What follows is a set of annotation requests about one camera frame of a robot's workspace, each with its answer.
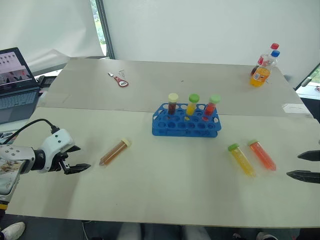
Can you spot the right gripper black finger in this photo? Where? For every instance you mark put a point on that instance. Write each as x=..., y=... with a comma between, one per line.
x=305, y=176
x=310, y=155

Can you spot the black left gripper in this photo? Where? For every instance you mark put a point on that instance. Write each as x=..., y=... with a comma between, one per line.
x=58, y=161

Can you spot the brown tube cream cap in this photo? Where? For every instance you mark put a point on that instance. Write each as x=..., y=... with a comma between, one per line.
x=113, y=153

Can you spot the orange tube green cap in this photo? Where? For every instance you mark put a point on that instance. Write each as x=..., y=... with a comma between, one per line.
x=263, y=156

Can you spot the yellow tube green cap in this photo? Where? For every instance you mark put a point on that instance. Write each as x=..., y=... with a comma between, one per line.
x=243, y=161
x=192, y=106

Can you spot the red tube light green cap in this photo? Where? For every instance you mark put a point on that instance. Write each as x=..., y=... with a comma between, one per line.
x=211, y=107

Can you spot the dark red tube cream cap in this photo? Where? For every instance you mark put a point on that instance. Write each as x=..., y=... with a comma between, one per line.
x=172, y=105

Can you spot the blue test tube rack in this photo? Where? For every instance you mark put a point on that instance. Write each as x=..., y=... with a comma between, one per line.
x=185, y=126

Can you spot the clear plastic bag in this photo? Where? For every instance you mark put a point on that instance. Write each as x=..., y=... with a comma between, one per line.
x=296, y=108

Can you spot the dark shoe white sole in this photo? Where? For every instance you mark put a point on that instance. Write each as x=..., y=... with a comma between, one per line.
x=266, y=236

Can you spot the black device beside laptop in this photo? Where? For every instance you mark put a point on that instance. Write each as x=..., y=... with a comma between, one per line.
x=46, y=80

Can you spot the open grey laptop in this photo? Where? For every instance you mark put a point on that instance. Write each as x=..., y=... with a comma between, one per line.
x=15, y=87

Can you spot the orange soda bottle blue cap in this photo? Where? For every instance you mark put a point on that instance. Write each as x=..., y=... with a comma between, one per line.
x=260, y=76

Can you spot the cola bottle red cap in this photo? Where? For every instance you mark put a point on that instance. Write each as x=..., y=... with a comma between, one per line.
x=262, y=58

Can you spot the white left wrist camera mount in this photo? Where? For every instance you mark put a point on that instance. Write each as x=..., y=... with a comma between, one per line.
x=58, y=142

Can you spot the grey window frame post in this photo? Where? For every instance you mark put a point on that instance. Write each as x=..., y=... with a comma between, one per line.
x=106, y=30

